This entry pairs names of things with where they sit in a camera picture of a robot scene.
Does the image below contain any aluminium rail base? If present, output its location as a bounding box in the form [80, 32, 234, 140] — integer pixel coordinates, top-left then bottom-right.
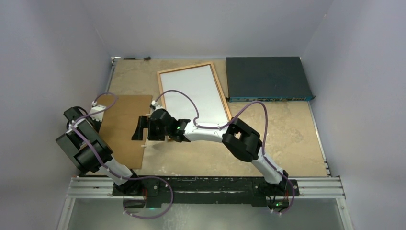
[67, 176, 345, 198]

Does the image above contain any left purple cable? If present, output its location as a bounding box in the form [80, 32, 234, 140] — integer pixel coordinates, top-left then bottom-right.
[70, 92, 174, 220]

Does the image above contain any black mounting plate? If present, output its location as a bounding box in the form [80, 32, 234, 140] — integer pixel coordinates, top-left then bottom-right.
[112, 176, 300, 208]

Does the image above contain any dark blue network switch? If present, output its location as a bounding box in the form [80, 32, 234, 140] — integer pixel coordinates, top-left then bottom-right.
[226, 57, 315, 102]

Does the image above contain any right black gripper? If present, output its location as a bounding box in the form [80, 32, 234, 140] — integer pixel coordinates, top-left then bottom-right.
[133, 116, 171, 141]

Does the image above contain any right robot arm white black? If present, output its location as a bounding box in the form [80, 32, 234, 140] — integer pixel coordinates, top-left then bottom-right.
[131, 109, 291, 195]

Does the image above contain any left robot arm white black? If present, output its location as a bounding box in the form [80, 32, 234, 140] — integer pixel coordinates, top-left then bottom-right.
[56, 106, 143, 196]

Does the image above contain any purple cable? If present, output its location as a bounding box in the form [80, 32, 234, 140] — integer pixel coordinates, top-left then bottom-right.
[70, 92, 174, 220]
[150, 89, 295, 216]

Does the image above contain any brown cardboard backing board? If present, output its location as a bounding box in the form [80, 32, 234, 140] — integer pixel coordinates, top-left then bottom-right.
[99, 95, 152, 169]

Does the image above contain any plant photo print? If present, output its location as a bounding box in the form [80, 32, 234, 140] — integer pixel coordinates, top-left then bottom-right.
[160, 65, 229, 124]

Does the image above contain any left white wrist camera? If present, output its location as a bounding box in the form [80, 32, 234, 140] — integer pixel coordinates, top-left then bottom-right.
[89, 101, 107, 122]

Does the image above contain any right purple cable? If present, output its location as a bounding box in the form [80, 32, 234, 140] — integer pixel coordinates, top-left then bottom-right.
[150, 89, 295, 216]

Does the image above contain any wooden picture frame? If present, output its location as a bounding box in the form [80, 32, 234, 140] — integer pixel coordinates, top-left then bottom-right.
[157, 61, 233, 125]

